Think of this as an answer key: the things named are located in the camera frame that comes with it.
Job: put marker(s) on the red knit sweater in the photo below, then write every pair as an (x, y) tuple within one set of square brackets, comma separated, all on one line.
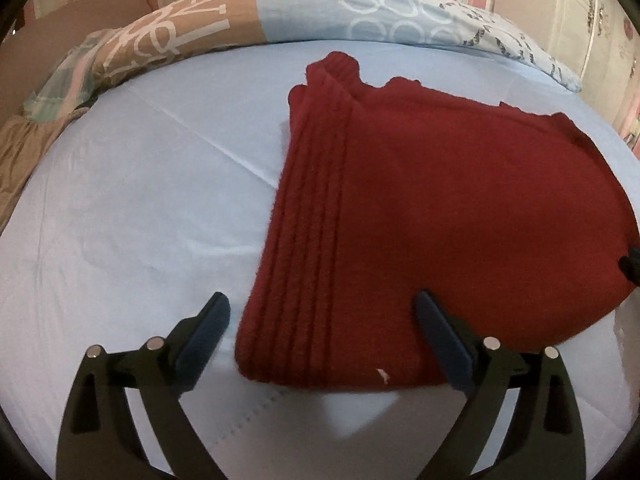
[(425, 210)]

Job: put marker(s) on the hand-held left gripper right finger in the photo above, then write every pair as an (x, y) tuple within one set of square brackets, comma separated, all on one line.
[(442, 340)]

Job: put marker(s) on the light blue bed sheet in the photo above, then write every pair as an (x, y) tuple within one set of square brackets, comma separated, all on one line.
[(125, 210)]

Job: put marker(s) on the patterned blue tan duvet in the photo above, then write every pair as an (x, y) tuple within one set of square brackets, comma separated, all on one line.
[(300, 15)]

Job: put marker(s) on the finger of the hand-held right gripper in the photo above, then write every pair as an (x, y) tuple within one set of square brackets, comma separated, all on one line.
[(632, 266)]

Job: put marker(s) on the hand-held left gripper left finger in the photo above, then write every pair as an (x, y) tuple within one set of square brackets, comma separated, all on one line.
[(202, 340)]

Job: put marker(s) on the pink padded bed frame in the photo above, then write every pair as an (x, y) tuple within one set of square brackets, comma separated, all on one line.
[(65, 25)]

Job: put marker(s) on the white ornate wardrobe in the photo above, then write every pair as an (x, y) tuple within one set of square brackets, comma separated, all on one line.
[(590, 20)]

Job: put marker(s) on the plaid pastel pillow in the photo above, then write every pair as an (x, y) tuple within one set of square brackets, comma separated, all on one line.
[(65, 77)]

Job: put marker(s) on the tan folded cloth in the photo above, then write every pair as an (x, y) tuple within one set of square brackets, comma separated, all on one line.
[(27, 155)]

